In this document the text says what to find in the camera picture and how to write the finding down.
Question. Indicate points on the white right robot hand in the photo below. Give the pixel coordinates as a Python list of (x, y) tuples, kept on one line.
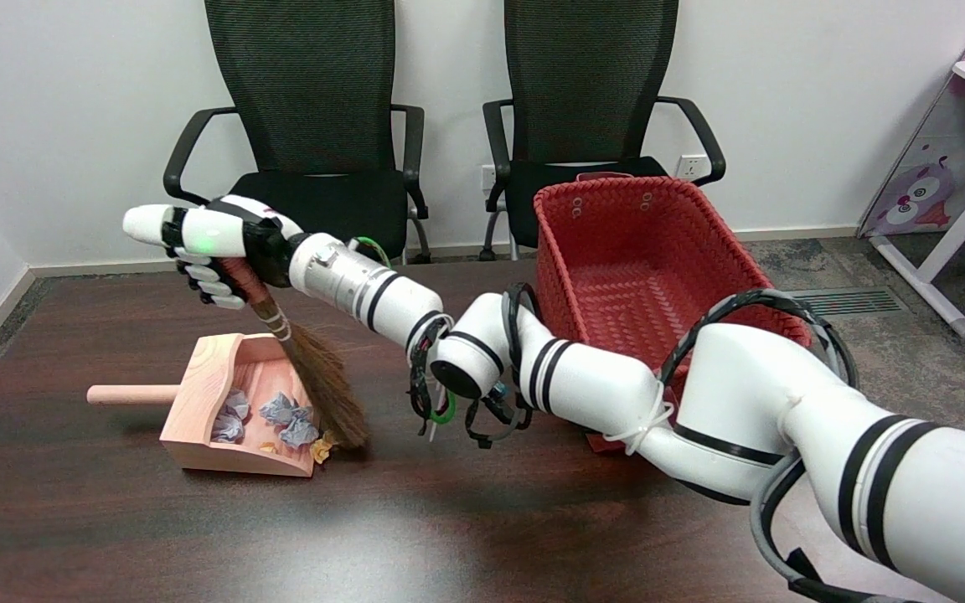
[(214, 230)]

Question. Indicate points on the brown straw hand broom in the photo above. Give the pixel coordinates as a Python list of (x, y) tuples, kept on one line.
[(327, 377)]

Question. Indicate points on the white paper ball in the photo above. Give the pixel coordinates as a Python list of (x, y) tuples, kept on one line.
[(279, 409), (298, 431), (229, 419)]

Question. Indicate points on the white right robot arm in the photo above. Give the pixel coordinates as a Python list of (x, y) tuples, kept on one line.
[(600, 377)]

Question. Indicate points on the wooden dustpan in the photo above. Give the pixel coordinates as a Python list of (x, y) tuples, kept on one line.
[(206, 394)]

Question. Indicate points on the black mesh office chair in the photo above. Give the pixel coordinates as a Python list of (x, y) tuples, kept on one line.
[(307, 100), (591, 67)]

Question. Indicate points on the red woven basket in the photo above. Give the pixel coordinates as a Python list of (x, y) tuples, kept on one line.
[(642, 251)]

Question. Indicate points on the metal floor vent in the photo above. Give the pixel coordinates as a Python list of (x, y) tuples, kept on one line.
[(851, 303)]

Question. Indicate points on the pink owl print panel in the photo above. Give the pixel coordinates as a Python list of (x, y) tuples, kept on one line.
[(935, 167)]

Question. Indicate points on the white wall outlet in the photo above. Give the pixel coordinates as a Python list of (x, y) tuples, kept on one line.
[(689, 166), (488, 177)]

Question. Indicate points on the white desk frame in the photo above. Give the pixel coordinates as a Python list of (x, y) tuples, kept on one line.
[(952, 243)]

